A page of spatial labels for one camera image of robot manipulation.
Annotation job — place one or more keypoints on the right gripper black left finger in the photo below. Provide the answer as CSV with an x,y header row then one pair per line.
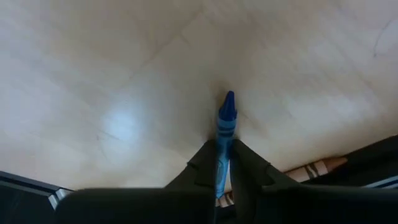
x,y
130,207

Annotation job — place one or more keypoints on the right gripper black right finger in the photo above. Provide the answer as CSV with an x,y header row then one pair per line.
x,y
311,207

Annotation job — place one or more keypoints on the blue crayon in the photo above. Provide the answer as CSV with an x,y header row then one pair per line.
x,y
227,115

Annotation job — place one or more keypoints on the brown crayon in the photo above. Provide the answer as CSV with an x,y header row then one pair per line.
x,y
311,171

